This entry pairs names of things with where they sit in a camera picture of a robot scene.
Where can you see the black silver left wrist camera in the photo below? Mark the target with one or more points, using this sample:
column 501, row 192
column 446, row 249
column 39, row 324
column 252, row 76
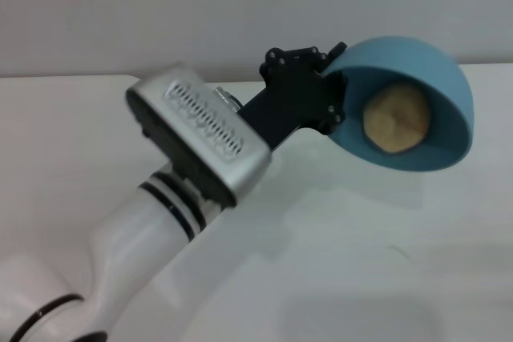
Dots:
column 200, row 129

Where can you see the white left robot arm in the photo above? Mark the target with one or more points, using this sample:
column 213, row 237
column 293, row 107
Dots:
column 120, row 246

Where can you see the beige egg yolk pastry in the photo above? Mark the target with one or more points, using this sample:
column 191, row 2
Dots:
column 397, row 117

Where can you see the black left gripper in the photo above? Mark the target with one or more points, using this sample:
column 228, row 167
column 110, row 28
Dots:
column 292, row 93

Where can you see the blue bowl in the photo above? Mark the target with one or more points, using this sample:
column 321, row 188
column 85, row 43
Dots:
column 437, row 89

